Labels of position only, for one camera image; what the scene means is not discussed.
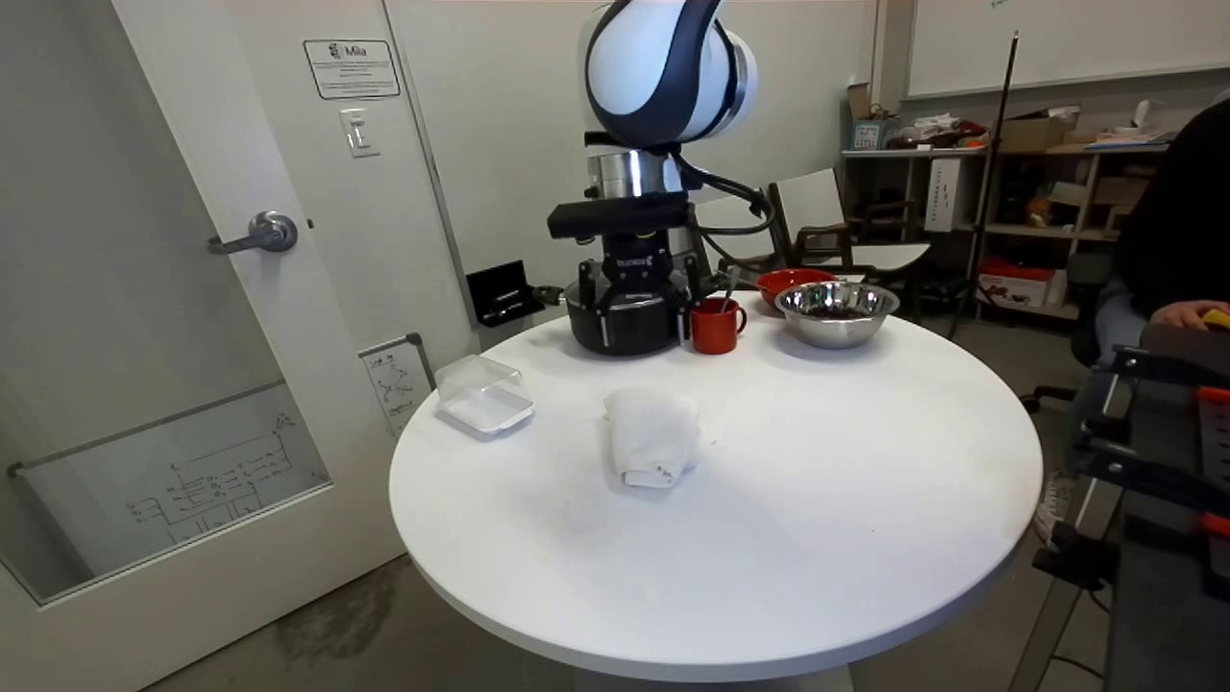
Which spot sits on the silver door handle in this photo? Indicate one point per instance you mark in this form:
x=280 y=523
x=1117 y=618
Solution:
x=265 y=233

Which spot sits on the clear plastic container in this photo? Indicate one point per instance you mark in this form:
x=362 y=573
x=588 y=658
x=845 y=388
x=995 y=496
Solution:
x=480 y=397

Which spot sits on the person in black top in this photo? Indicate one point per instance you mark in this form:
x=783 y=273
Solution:
x=1172 y=251

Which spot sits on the red mug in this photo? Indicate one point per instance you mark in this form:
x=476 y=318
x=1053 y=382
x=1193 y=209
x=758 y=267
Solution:
x=716 y=323

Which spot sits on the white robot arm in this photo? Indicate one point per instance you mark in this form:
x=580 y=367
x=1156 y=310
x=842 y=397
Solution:
x=656 y=80

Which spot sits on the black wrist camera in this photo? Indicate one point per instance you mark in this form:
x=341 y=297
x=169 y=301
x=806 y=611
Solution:
x=617 y=217

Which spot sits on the black wall file holder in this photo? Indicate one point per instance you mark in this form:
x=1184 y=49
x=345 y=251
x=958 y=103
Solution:
x=500 y=292

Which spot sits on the black pot with lid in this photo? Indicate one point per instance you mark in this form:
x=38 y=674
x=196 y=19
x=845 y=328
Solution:
x=630 y=323

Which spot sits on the white folding chair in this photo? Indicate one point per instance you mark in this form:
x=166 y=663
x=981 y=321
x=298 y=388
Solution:
x=802 y=223

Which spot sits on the black robot cart with clamps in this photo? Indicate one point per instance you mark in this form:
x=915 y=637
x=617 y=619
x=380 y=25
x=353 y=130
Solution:
x=1149 y=519

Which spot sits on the white door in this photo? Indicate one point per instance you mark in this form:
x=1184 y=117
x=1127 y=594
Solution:
x=189 y=442

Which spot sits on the wall sign and light switch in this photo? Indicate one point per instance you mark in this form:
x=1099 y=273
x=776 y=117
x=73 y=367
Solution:
x=351 y=71

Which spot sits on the small whiteboard leaning on wall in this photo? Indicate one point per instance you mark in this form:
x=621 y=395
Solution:
x=401 y=378

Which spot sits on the storage shelf with clutter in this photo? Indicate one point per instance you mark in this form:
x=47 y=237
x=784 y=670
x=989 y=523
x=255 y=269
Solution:
x=1003 y=201

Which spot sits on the steel bowl with beans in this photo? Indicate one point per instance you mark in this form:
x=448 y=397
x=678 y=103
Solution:
x=835 y=312

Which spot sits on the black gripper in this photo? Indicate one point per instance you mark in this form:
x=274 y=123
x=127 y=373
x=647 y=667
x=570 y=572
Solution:
x=635 y=267

